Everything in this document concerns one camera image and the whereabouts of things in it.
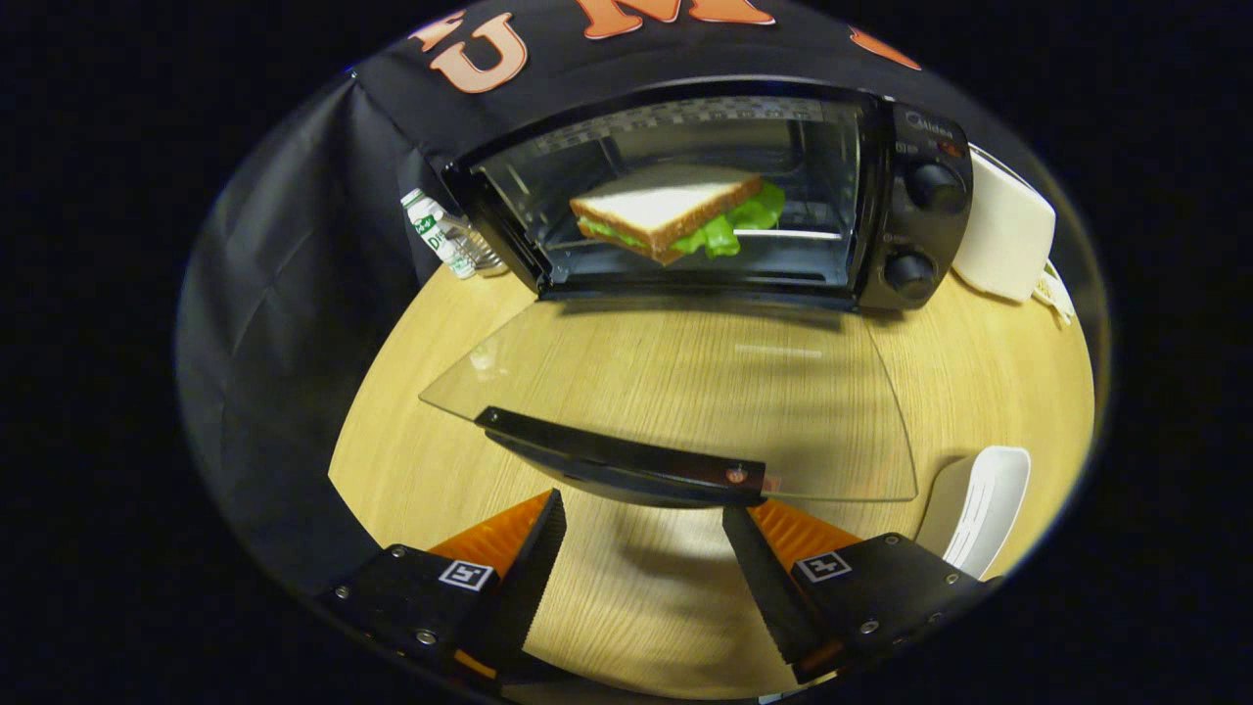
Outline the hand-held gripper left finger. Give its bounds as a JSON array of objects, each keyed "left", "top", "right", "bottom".
[{"left": 316, "top": 488, "right": 569, "bottom": 683}]

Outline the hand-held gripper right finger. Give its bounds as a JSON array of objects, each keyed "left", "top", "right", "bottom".
[{"left": 721, "top": 497, "right": 1001, "bottom": 686}]

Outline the black toaster oven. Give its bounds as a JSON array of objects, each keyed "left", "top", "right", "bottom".
[{"left": 419, "top": 78, "right": 975, "bottom": 510}]

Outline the lettuce sandwich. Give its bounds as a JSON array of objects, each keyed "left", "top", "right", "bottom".
[{"left": 570, "top": 164, "right": 787, "bottom": 267}]

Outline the white slot toaster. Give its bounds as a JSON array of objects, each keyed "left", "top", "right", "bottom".
[{"left": 951, "top": 147, "right": 1058, "bottom": 305}]

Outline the white rectangular plate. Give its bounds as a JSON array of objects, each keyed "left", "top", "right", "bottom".
[{"left": 915, "top": 446, "right": 1032, "bottom": 581}]

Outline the white bottle with green label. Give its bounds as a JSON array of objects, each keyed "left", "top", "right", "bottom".
[{"left": 399, "top": 188, "right": 510, "bottom": 282}]

